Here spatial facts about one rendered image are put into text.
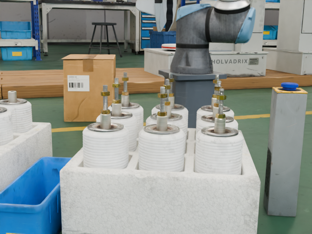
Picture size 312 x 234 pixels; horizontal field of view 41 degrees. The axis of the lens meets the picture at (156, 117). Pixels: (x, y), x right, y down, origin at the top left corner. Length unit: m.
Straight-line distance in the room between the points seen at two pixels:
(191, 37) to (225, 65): 1.75
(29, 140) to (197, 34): 0.66
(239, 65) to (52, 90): 1.39
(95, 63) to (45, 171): 0.94
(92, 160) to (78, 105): 1.17
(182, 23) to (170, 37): 4.00
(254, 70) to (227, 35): 1.90
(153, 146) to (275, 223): 0.40
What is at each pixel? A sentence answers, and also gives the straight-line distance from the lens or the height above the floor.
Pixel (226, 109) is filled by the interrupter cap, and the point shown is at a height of 0.25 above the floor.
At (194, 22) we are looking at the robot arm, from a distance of 1.42.
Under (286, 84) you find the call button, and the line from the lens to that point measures 1.04.
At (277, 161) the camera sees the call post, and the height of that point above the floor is 0.14.
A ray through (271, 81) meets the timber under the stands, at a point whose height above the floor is 0.05.
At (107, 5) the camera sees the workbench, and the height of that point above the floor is 0.70.
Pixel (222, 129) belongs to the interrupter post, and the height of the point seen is 0.26.
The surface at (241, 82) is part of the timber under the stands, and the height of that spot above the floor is 0.05.
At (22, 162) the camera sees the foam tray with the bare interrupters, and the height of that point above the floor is 0.13.
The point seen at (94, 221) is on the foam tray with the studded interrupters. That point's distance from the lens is 0.87.
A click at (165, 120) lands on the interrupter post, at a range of 0.85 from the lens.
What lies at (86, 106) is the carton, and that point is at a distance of 2.02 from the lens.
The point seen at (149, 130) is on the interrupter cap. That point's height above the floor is 0.25.
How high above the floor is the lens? 0.46
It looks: 13 degrees down
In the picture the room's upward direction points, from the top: 1 degrees clockwise
